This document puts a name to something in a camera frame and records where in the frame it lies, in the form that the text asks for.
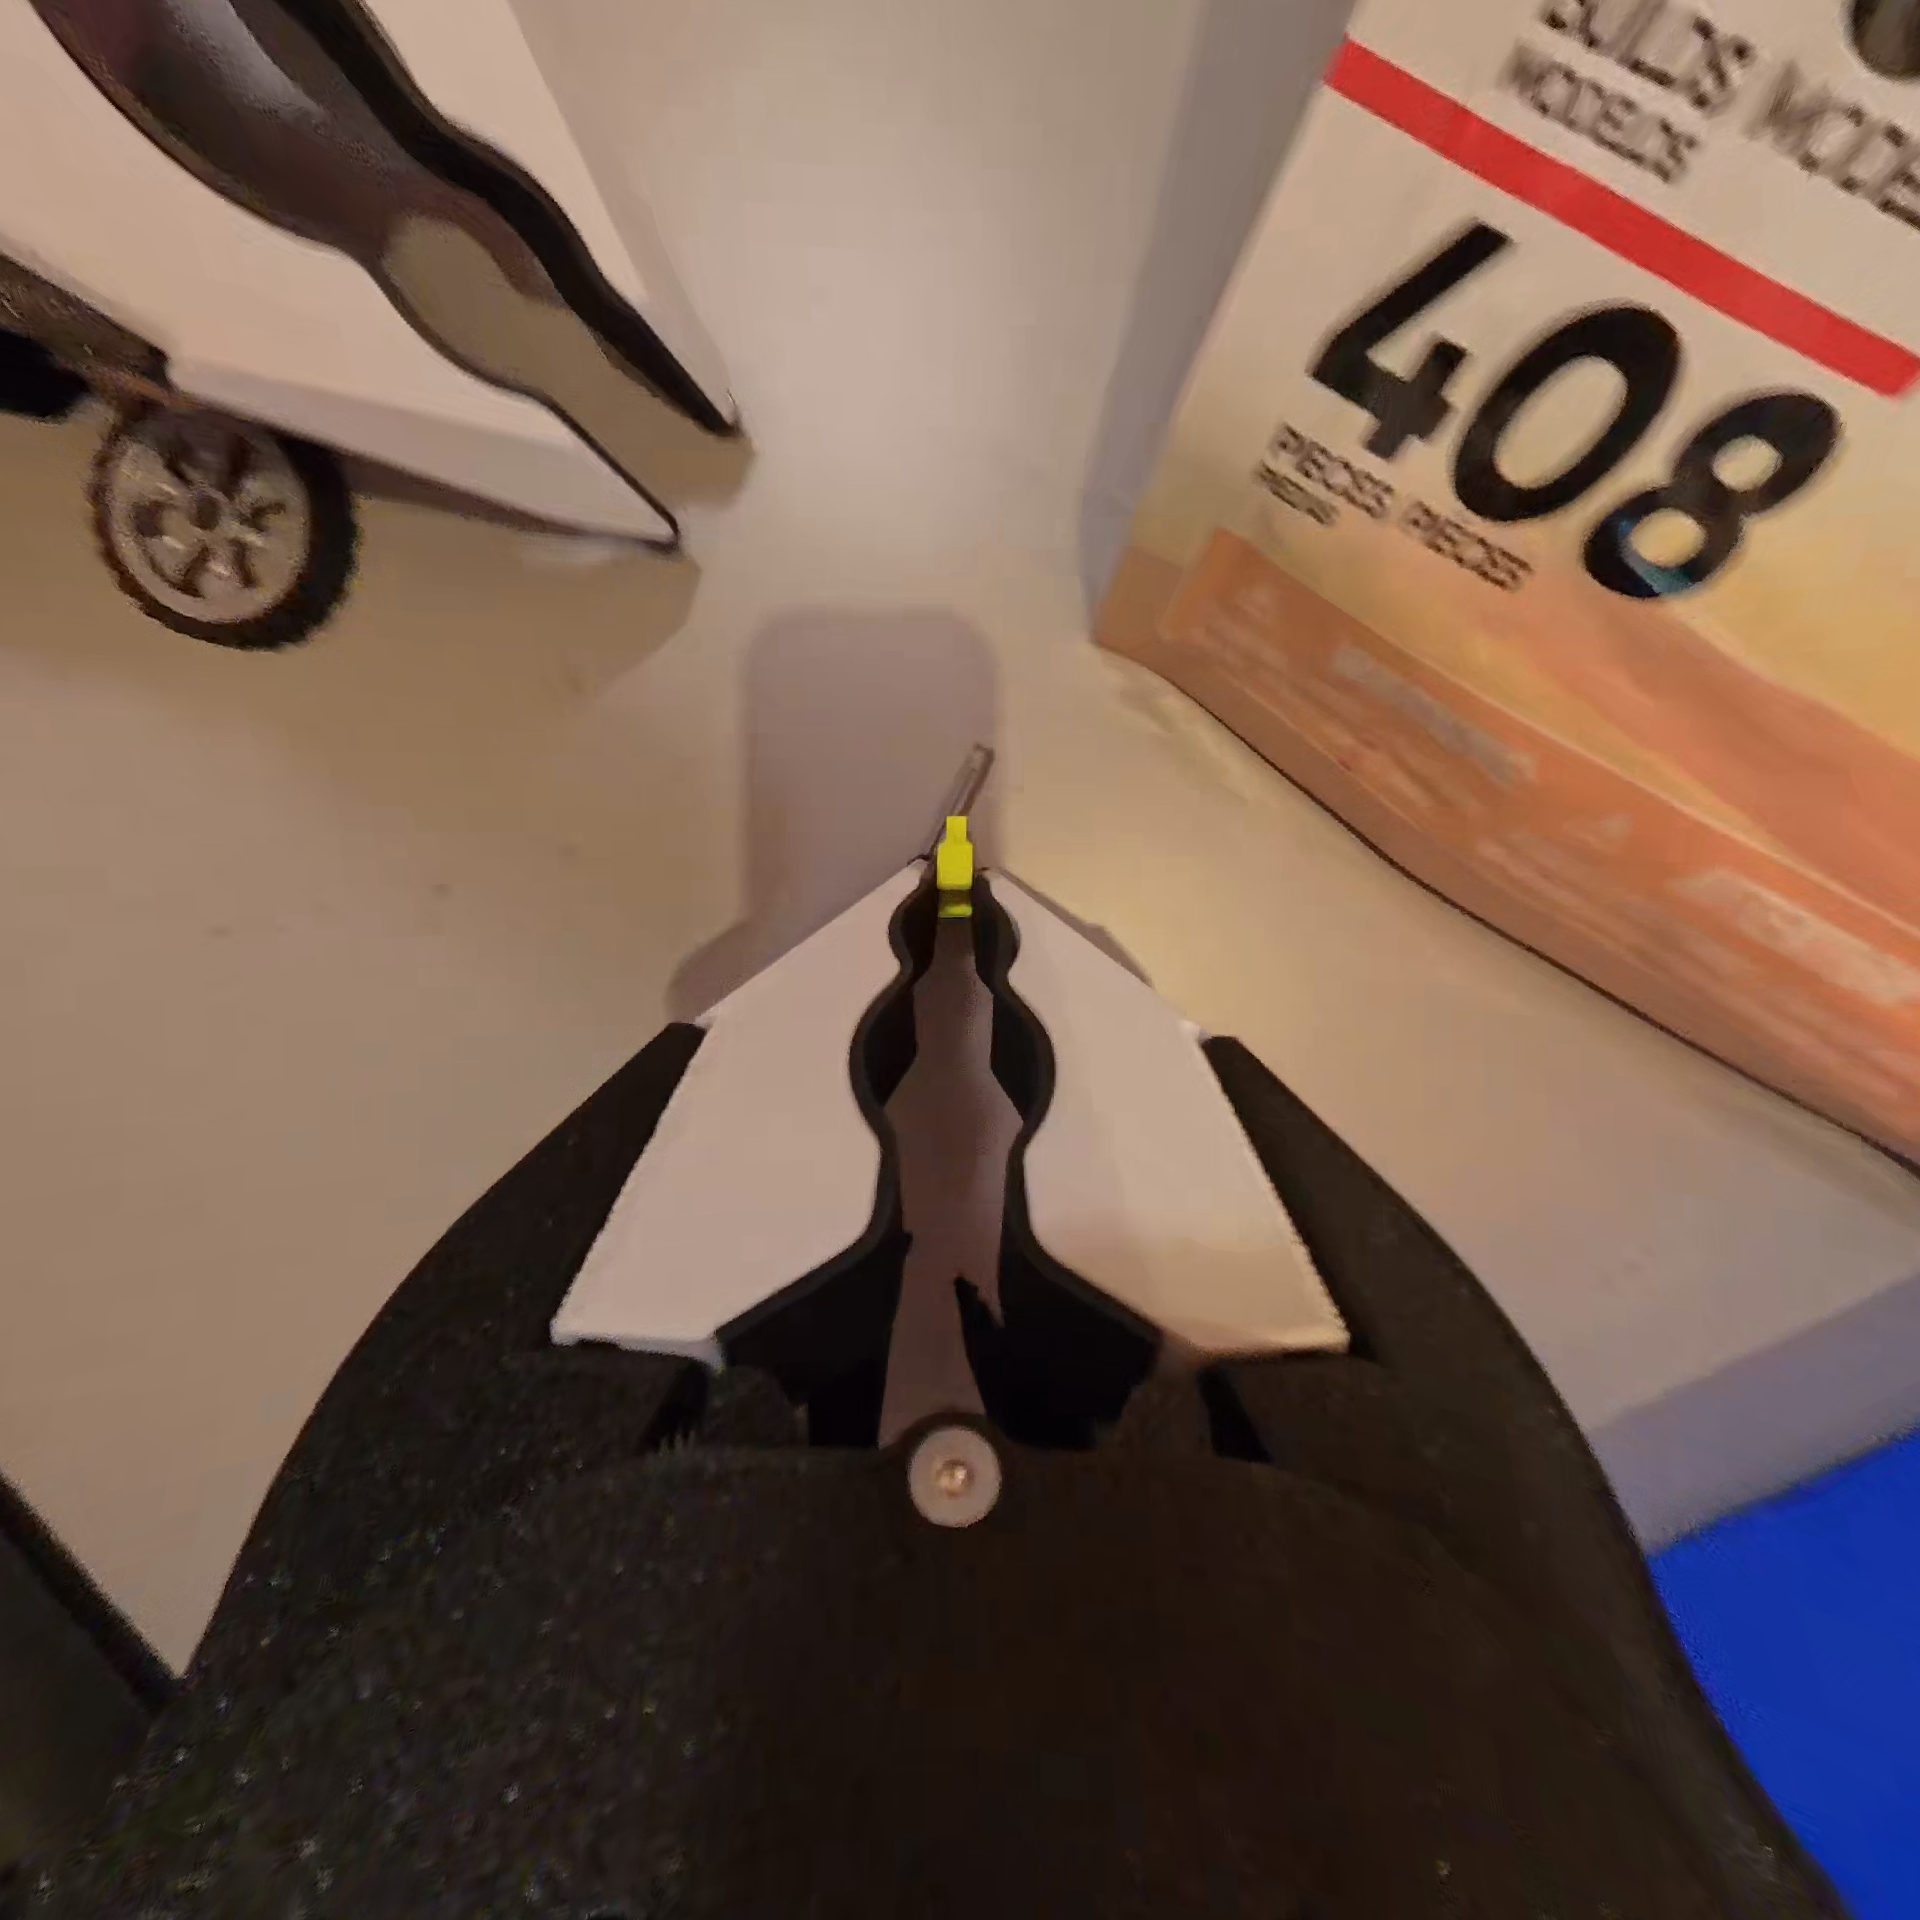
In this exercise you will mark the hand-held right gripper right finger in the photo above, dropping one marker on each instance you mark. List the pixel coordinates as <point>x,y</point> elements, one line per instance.
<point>1172,1201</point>

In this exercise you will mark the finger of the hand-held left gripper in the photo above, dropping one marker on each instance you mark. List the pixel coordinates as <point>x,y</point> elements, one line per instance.
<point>224,317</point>
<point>525,137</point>

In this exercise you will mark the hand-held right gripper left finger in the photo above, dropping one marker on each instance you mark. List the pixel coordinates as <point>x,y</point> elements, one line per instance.
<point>735,1185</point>

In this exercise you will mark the yellow-green plastic connector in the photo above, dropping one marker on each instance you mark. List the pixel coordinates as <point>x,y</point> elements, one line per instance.
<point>956,870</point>

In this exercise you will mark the thin grey plastic rod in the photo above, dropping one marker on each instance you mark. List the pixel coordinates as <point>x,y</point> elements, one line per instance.
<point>972,780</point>

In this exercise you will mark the black toy vehicle wheel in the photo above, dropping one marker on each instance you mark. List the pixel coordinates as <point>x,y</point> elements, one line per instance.
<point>210,524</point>

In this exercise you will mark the printed construction toy box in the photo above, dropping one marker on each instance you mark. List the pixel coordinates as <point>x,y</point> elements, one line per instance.
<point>1501,601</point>

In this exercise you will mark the blue plastic storage bin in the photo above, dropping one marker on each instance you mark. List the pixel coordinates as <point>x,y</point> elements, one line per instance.
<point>1799,1652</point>

